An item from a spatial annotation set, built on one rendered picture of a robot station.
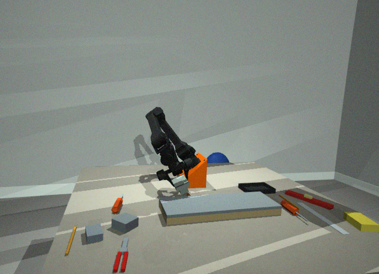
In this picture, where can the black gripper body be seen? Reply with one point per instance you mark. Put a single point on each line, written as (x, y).
(164, 174)

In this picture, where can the yellow rectangular block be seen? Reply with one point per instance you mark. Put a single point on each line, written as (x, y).
(361, 222)

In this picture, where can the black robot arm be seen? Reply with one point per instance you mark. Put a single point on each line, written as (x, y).
(161, 143)

